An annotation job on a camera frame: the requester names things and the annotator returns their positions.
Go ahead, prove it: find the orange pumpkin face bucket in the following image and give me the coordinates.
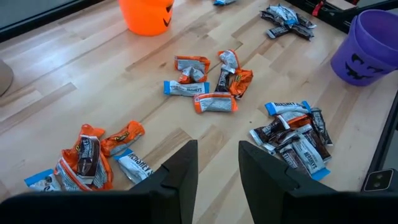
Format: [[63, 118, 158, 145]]
[[118, 0, 175, 37]]

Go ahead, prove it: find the purple pumpkin face bucket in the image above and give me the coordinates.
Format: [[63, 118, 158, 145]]
[[330, 8, 398, 87]]

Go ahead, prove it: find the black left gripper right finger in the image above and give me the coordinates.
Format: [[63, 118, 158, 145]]
[[238, 139, 340, 224]]

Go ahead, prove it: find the crumpled orange Reese's candy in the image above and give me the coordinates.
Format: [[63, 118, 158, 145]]
[[178, 66, 208, 85]]

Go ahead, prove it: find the red cable clip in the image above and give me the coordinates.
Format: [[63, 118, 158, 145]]
[[312, 0, 326, 17]]

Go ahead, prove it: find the grey table level camera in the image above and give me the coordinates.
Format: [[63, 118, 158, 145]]
[[361, 169, 398, 193]]

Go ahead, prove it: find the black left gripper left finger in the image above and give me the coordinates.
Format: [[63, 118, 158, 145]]
[[129, 139, 200, 224]]

